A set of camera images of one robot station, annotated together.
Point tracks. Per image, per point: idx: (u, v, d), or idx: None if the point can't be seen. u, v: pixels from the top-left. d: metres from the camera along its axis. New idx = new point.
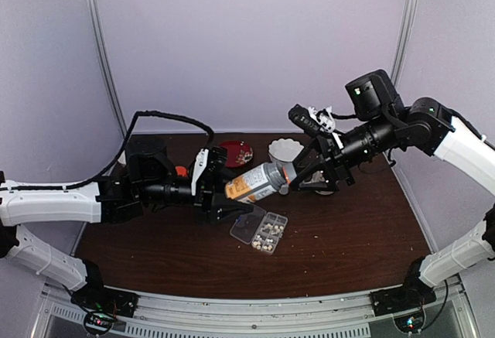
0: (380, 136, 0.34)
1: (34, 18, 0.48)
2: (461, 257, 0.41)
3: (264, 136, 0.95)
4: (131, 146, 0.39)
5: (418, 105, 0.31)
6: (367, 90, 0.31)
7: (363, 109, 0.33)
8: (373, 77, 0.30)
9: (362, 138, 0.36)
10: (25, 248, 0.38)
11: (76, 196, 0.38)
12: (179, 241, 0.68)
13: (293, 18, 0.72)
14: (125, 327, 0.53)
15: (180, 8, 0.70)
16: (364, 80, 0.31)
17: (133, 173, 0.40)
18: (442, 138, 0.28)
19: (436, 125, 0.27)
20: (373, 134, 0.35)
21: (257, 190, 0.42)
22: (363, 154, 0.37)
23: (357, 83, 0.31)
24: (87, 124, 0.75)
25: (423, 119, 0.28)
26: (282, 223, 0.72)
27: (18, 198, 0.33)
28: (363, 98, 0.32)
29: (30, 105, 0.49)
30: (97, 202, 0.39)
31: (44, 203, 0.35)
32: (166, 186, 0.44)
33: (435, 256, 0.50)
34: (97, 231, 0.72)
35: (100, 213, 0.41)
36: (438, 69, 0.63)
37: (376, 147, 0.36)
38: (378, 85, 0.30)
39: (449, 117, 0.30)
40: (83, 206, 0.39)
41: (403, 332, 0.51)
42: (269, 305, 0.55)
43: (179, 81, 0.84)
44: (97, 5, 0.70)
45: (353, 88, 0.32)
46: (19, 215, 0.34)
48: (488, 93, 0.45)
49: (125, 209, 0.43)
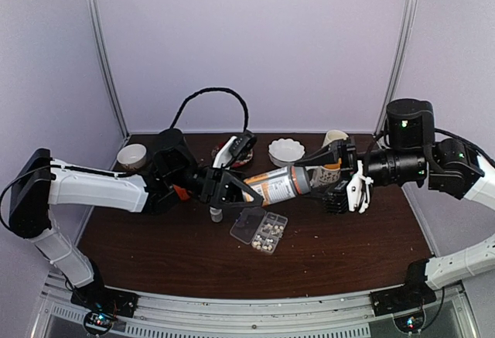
0: (404, 165, 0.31)
1: (34, 19, 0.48)
2: (475, 265, 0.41)
3: (264, 136, 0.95)
4: (154, 145, 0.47)
5: (445, 145, 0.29)
6: (413, 126, 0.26)
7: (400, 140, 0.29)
8: (428, 114, 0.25)
9: (384, 162, 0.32)
10: (54, 233, 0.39)
11: (126, 185, 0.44)
12: (178, 242, 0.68)
13: (293, 18, 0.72)
14: (125, 327, 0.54)
15: (179, 8, 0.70)
16: (415, 113, 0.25)
17: (160, 167, 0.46)
18: (473, 182, 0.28)
19: (469, 172, 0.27)
20: (394, 162, 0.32)
21: (272, 178, 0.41)
22: (379, 179, 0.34)
23: (407, 118, 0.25)
24: (87, 124, 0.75)
25: (459, 168, 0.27)
26: (282, 223, 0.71)
27: (75, 179, 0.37)
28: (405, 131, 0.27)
29: (29, 104, 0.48)
30: (146, 192, 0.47)
31: (95, 187, 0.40)
32: (189, 174, 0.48)
33: (443, 260, 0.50)
34: (97, 231, 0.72)
35: (143, 202, 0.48)
36: (438, 70, 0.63)
37: (394, 177, 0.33)
38: (427, 122, 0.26)
39: (473, 156, 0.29)
40: (129, 194, 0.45)
41: (403, 332, 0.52)
42: (269, 305, 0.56)
43: (179, 81, 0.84)
44: (97, 4, 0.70)
45: (399, 120, 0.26)
46: (67, 195, 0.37)
48: (487, 94, 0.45)
49: (165, 199, 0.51)
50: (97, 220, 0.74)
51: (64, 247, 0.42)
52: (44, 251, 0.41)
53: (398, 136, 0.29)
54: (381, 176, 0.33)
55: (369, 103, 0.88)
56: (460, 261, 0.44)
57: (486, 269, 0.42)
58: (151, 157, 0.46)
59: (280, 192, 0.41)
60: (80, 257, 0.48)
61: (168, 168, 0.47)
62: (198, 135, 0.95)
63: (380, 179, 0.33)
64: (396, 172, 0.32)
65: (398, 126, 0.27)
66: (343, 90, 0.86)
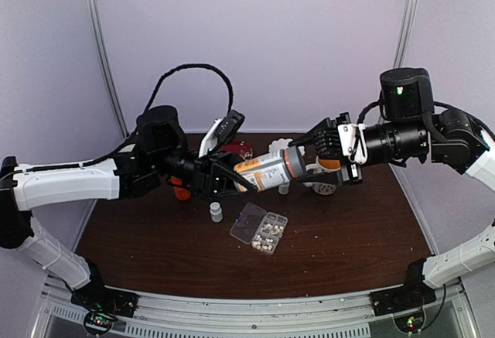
0: (404, 139, 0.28)
1: (34, 20, 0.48)
2: (468, 261, 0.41)
3: (264, 136, 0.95)
4: (141, 117, 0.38)
5: (447, 114, 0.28)
6: (410, 93, 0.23)
7: (397, 112, 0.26)
8: (425, 78, 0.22)
9: (382, 138, 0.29)
10: (39, 240, 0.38)
11: (93, 172, 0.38)
12: (178, 242, 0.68)
13: (293, 18, 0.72)
14: (125, 327, 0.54)
15: (179, 7, 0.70)
16: (411, 78, 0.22)
17: (146, 143, 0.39)
18: (477, 155, 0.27)
19: (473, 143, 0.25)
20: (394, 137, 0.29)
21: (265, 167, 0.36)
22: (380, 157, 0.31)
23: (401, 83, 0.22)
24: (88, 124, 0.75)
25: (463, 136, 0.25)
26: (282, 223, 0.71)
27: (35, 179, 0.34)
28: (402, 100, 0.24)
29: (29, 104, 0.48)
30: (115, 176, 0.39)
31: (61, 183, 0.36)
32: (175, 158, 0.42)
33: (439, 257, 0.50)
34: (97, 231, 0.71)
35: (117, 188, 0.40)
36: (438, 70, 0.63)
37: (396, 154, 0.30)
38: (425, 89, 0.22)
39: (476, 129, 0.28)
40: (100, 182, 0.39)
41: (403, 332, 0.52)
42: (269, 305, 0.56)
43: (179, 80, 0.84)
44: (97, 4, 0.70)
45: (394, 87, 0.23)
46: (38, 197, 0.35)
48: (487, 93, 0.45)
49: (143, 182, 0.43)
50: (97, 220, 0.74)
51: (52, 252, 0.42)
52: (34, 258, 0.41)
53: (395, 107, 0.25)
54: (382, 153, 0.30)
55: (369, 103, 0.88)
56: (455, 257, 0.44)
57: (481, 264, 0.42)
58: (138, 131, 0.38)
59: (276, 181, 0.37)
60: (72, 258, 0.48)
61: (155, 147, 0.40)
62: (198, 135, 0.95)
63: (378, 157, 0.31)
64: (396, 148, 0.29)
65: (394, 94, 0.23)
66: (343, 90, 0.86)
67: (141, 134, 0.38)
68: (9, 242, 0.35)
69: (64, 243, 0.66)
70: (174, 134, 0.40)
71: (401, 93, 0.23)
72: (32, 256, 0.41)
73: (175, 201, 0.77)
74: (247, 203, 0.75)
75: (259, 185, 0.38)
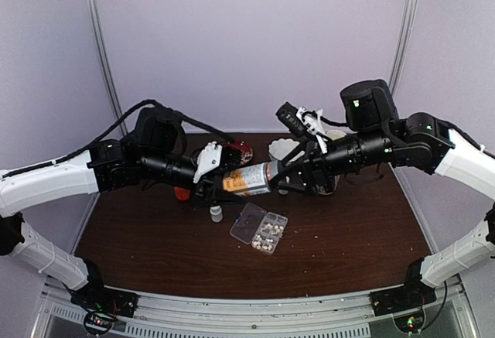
0: (369, 148, 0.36)
1: (33, 20, 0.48)
2: (462, 257, 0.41)
3: (264, 136, 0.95)
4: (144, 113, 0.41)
5: (414, 119, 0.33)
6: (366, 104, 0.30)
7: (362, 119, 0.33)
8: (377, 90, 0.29)
9: (349, 148, 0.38)
10: (31, 245, 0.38)
11: (66, 168, 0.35)
12: (178, 242, 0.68)
13: (293, 18, 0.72)
14: (125, 327, 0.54)
15: (179, 8, 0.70)
16: (366, 92, 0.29)
17: (145, 136, 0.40)
18: (444, 155, 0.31)
19: (435, 145, 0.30)
20: (360, 145, 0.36)
21: (252, 188, 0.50)
22: (349, 164, 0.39)
23: (357, 97, 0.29)
24: (88, 124, 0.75)
25: (423, 140, 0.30)
26: (282, 223, 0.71)
27: (10, 184, 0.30)
28: (363, 109, 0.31)
29: (29, 105, 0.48)
30: (90, 169, 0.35)
31: (36, 184, 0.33)
32: (168, 164, 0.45)
33: (435, 257, 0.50)
34: (97, 231, 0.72)
35: (95, 182, 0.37)
36: (438, 69, 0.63)
37: (363, 159, 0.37)
38: (379, 100, 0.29)
39: (444, 131, 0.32)
40: (76, 178, 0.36)
41: (403, 332, 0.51)
42: (269, 305, 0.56)
43: (179, 81, 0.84)
44: (97, 5, 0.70)
45: (352, 100, 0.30)
46: (16, 201, 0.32)
48: (486, 93, 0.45)
49: (123, 174, 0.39)
50: (97, 221, 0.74)
51: (46, 256, 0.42)
52: (29, 262, 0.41)
53: (359, 115, 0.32)
54: (349, 161, 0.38)
55: None
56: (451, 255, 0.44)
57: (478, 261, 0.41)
58: (142, 125, 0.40)
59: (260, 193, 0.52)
60: (68, 261, 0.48)
61: (152, 141, 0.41)
62: (198, 135, 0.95)
63: (349, 162, 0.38)
64: (365, 154, 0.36)
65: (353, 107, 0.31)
66: (343, 90, 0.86)
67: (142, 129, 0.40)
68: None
69: (63, 244, 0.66)
70: (172, 137, 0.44)
71: (359, 105, 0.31)
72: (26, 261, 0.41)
73: (176, 201, 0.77)
74: (247, 203, 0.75)
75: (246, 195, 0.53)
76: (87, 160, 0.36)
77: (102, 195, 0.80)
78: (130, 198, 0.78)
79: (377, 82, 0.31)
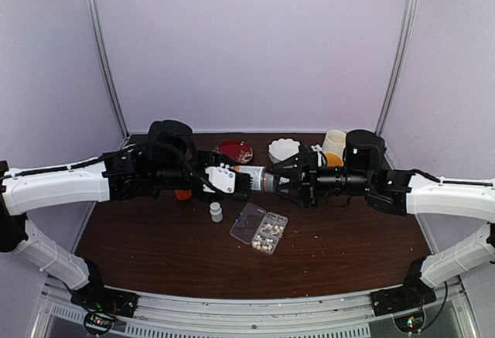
0: (353, 181, 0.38)
1: (33, 20, 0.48)
2: (463, 259, 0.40)
3: (264, 136, 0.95)
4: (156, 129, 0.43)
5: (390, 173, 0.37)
6: (362, 153, 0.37)
7: (356, 164, 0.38)
8: (373, 148, 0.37)
9: (336, 177, 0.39)
10: (34, 244, 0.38)
11: (81, 175, 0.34)
12: (178, 241, 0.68)
13: (292, 19, 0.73)
14: (125, 327, 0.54)
15: (179, 7, 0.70)
16: (364, 145, 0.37)
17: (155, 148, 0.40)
18: (406, 203, 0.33)
19: (397, 198, 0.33)
20: (346, 177, 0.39)
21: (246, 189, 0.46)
22: (330, 189, 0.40)
23: (357, 145, 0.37)
24: (88, 124, 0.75)
25: (388, 194, 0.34)
26: (282, 223, 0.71)
27: (23, 184, 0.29)
28: (358, 158, 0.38)
29: (29, 105, 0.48)
30: (104, 178, 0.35)
31: (49, 186, 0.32)
32: (185, 171, 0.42)
33: (437, 256, 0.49)
34: (97, 230, 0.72)
35: (107, 190, 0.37)
36: (438, 69, 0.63)
37: (344, 188, 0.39)
38: (373, 152, 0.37)
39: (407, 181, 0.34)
40: (88, 185, 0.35)
41: (403, 332, 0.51)
42: (269, 305, 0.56)
43: (179, 81, 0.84)
44: (97, 4, 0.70)
45: (351, 146, 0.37)
46: (26, 202, 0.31)
48: (486, 94, 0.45)
49: (134, 184, 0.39)
50: (97, 220, 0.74)
51: (48, 254, 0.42)
52: (32, 261, 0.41)
53: (353, 162, 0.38)
54: (333, 186, 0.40)
55: (369, 103, 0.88)
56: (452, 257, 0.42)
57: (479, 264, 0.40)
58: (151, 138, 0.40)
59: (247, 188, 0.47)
60: (69, 260, 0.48)
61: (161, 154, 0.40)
62: (198, 135, 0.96)
63: (332, 188, 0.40)
64: (347, 186, 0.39)
65: (350, 152, 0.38)
66: (343, 90, 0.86)
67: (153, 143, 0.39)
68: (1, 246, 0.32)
69: (64, 244, 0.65)
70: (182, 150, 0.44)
71: (355, 153, 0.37)
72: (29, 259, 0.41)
73: (175, 201, 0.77)
74: (247, 203, 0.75)
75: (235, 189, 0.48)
76: (103, 168, 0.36)
77: None
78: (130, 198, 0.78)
79: (375, 140, 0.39)
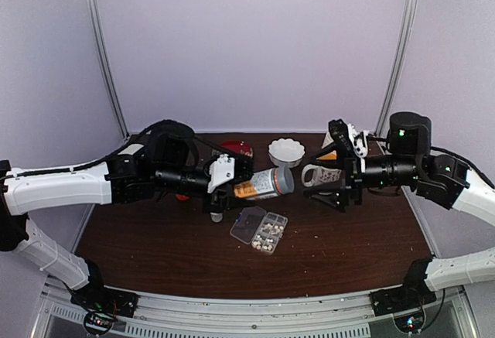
0: (401, 170, 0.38)
1: (33, 20, 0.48)
2: (474, 271, 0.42)
3: (265, 136, 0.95)
4: (156, 127, 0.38)
5: (440, 159, 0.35)
6: (410, 135, 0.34)
7: (402, 148, 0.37)
8: (423, 128, 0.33)
9: (384, 167, 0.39)
10: (35, 244, 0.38)
11: (83, 177, 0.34)
12: (178, 242, 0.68)
13: (293, 18, 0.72)
14: (125, 327, 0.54)
15: (179, 7, 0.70)
16: (412, 126, 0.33)
17: (155, 151, 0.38)
18: (459, 195, 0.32)
19: (452, 186, 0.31)
20: (393, 167, 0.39)
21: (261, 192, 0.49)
22: (379, 182, 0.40)
23: (406, 127, 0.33)
24: (88, 124, 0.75)
25: (443, 180, 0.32)
26: (282, 223, 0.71)
27: (25, 185, 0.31)
28: (405, 140, 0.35)
29: (29, 104, 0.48)
30: (107, 181, 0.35)
31: (51, 188, 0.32)
32: (183, 176, 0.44)
33: (445, 261, 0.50)
34: (96, 231, 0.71)
35: (110, 193, 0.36)
36: (438, 69, 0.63)
37: (391, 179, 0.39)
38: (423, 134, 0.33)
39: (462, 172, 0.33)
40: (90, 188, 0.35)
41: (403, 332, 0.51)
42: (269, 305, 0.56)
43: (179, 80, 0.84)
44: (97, 4, 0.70)
45: (397, 129, 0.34)
46: (29, 202, 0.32)
48: (486, 93, 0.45)
49: (138, 189, 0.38)
50: (97, 220, 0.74)
51: (49, 254, 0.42)
52: (32, 260, 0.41)
53: (399, 145, 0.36)
54: (380, 178, 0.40)
55: (369, 103, 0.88)
56: (460, 266, 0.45)
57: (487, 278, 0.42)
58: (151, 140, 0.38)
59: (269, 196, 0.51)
60: (69, 260, 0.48)
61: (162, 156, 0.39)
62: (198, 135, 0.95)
63: (381, 180, 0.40)
64: (394, 176, 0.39)
65: (397, 134, 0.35)
66: (343, 90, 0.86)
67: (155, 145, 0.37)
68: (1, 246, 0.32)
69: (63, 245, 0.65)
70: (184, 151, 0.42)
71: (403, 134, 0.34)
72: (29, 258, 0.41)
73: (175, 201, 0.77)
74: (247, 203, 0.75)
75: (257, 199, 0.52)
76: (105, 171, 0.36)
77: None
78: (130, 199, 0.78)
79: (423, 119, 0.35)
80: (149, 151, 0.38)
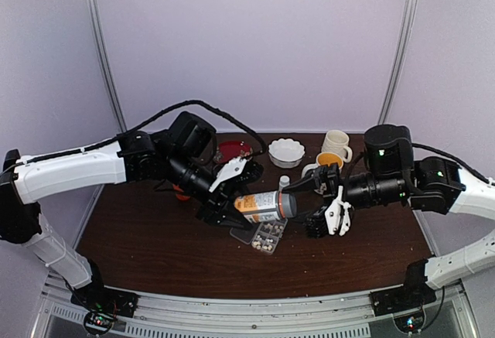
0: (384, 188, 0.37)
1: (33, 19, 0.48)
2: (473, 264, 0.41)
3: (265, 136, 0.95)
4: (186, 117, 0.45)
5: (428, 165, 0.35)
6: (390, 153, 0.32)
7: (380, 168, 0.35)
8: (403, 141, 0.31)
9: (365, 186, 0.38)
10: (46, 238, 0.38)
11: (96, 157, 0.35)
12: (177, 242, 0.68)
13: (293, 18, 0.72)
14: (125, 328, 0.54)
15: (179, 6, 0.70)
16: (392, 141, 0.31)
17: (178, 134, 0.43)
18: (456, 197, 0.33)
19: (448, 190, 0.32)
20: (376, 185, 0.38)
21: (262, 211, 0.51)
22: (363, 201, 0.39)
23: (384, 146, 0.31)
24: (88, 124, 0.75)
25: (438, 188, 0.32)
26: (282, 223, 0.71)
27: (35, 171, 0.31)
28: (386, 158, 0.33)
29: (29, 104, 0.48)
30: (120, 158, 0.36)
31: (63, 171, 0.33)
32: (187, 172, 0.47)
33: (442, 259, 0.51)
34: (95, 230, 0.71)
35: (124, 171, 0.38)
36: (438, 69, 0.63)
37: (376, 198, 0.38)
38: (403, 149, 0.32)
39: (452, 174, 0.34)
40: (104, 166, 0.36)
41: (403, 332, 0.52)
42: (269, 305, 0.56)
43: (179, 80, 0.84)
44: (97, 3, 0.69)
45: (377, 148, 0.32)
46: (41, 188, 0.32)
48: (486, 93, 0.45)
49: (149, 168, 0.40)
50: (97, 220, 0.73)
51: (57, 250, 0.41)
52: (39, 255, 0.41)
53: (378, 163, 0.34)
54: (364, 198, 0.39)
55: (370, 103, 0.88)
56: (459, 261, 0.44)
57: (483, 268, 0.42)
58: (179, 126, 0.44)
59: (268, 218, 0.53)
60: (75, 257, 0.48)
61: (182, 143, 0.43)
62: None
63: (367, 199, 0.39)
64: (378, 195, 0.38)
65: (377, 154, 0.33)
66: (344, 90, 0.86)
67: (182, 129, 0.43)
68: (14, 239, 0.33)
69: None
70: (203, 145, 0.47)
71: (383, 153, 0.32)
72: (39, 254, 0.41)
73: (175, 201, 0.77)
74: None
75: (255, 219, 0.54)
76: (117, 149, 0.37)
77: (102, 196, 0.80)
78: (130, 199, 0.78)
79: (397, 130, 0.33)
80: (171, 136, 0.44)
